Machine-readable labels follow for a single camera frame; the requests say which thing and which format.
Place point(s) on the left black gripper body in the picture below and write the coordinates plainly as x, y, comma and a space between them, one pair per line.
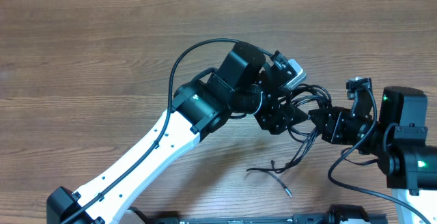
268, 110

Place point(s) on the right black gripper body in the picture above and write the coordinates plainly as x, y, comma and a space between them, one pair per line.
347, 131

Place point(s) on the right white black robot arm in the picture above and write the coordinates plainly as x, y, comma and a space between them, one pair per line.
396, 135

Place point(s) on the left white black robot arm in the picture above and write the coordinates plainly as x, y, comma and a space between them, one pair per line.
250, 81

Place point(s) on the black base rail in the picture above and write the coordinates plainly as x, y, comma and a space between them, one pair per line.
336, 214

